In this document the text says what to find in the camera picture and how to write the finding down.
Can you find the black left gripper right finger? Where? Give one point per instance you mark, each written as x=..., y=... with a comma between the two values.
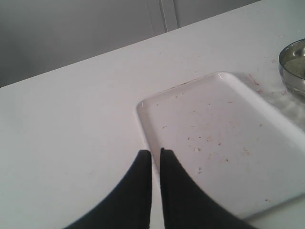
x=185, y=205

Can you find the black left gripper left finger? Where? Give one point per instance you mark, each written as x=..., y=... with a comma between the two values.
x=128, y=206

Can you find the white rectangular plastic tray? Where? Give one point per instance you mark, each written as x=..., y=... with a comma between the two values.
x=237, y=147

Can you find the steel bowl of rice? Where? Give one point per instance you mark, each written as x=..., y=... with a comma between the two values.
x=292, y=67

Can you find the white cabinet behind table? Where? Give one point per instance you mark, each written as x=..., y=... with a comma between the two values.
x=37, y=36

